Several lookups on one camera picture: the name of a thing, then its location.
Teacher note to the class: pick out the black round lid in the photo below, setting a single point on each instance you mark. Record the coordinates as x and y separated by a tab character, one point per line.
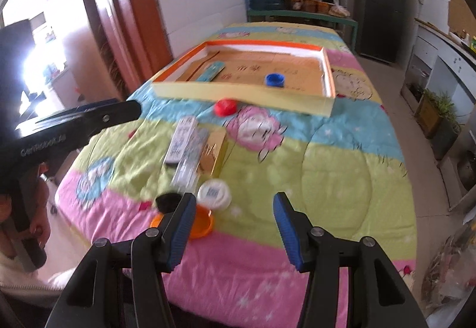
167	201

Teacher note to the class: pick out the tied plastic bag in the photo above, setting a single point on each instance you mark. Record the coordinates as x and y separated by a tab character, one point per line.
339	8

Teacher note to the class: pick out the clear floral rectangular box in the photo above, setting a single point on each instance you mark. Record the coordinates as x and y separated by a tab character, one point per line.
187	173

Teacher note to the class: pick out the person's left hand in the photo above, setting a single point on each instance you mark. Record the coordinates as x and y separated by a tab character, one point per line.
42	209

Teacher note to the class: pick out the dark grey refrigerator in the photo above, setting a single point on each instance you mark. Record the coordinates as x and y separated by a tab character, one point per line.
377	4

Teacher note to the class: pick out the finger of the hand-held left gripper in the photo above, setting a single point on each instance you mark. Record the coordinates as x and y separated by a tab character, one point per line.
100	103
111	116

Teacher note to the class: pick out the crumpled clear plastic bag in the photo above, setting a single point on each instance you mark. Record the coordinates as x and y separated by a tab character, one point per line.
453	268

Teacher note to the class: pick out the white box with black end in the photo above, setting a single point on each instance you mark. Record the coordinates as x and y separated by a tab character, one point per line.
182	138

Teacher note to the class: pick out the teal rectangular box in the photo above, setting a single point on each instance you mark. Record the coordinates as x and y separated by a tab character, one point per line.
211	71

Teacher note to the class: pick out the potted green plants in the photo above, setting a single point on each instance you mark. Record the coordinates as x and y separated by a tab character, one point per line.
438	116

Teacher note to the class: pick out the green metal table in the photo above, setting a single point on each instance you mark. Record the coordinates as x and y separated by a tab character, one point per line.
297	14

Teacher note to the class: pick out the small gold box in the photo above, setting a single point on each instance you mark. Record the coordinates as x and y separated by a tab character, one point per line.
214	153

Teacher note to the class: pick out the colourful printed cartoon blanket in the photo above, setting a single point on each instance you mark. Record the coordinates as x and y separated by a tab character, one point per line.
334	164

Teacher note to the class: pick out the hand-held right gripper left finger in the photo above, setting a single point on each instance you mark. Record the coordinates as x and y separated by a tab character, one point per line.
182	233

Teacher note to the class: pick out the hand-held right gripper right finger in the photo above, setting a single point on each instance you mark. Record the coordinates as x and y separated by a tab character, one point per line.
290	235

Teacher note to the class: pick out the blue bottle cap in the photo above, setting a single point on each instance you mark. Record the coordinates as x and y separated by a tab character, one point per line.
275	80

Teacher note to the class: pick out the white kitchen counter cabinet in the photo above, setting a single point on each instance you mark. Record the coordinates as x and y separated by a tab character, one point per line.
446	64

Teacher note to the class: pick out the white round lid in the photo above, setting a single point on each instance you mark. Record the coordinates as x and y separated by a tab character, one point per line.
214	194

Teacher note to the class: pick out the shallow orange-rimmed cardboard tray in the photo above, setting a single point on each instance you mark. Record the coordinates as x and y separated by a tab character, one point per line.
260	99

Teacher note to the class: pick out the cardboard wall panel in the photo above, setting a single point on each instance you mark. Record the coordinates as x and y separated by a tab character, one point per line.
463	12

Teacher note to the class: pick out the red bottle cap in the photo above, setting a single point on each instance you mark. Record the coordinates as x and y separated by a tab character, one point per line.
225	107

